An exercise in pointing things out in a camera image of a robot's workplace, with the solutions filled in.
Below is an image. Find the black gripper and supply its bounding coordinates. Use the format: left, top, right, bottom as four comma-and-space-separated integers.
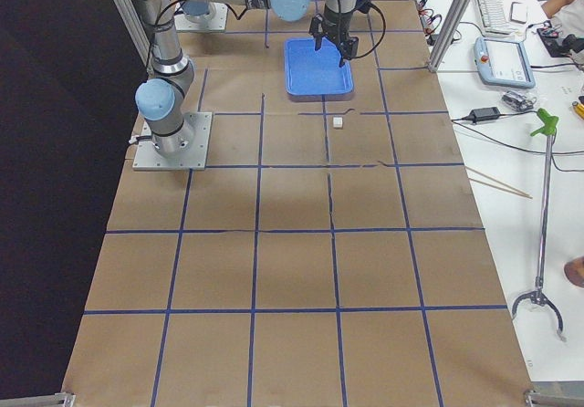
309, 5, 359, 68

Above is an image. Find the white block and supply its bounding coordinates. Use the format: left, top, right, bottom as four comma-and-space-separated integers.
332, 116, 344, 130

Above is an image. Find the blue plastic tray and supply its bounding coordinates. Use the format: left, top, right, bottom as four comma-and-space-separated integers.
284, 38, 354, 97

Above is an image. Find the white keyboard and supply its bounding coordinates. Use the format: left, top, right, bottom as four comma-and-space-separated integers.
475, 0, 515, 37

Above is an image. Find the black power brick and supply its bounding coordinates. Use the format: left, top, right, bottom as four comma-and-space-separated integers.
468, 107, 501, 124

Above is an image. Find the teach pendant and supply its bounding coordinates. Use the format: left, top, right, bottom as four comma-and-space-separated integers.
474, 37, 536, 89

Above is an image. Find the white smartphone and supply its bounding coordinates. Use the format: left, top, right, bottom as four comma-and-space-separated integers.
509, 2, 528, 24

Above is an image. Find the reacher grabber tool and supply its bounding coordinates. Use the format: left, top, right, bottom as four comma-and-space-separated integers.
511, 108, 567, 342

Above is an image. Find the wooden chopstick pair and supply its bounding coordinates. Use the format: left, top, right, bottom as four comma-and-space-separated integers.
464, 166, 532, 199

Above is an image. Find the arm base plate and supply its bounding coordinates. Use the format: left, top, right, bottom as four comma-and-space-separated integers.
132, 112, 213, 171
174, 1, 228, 33

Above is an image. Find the aluminium frame post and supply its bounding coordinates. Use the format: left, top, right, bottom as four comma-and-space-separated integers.
427, 0, 470, 72

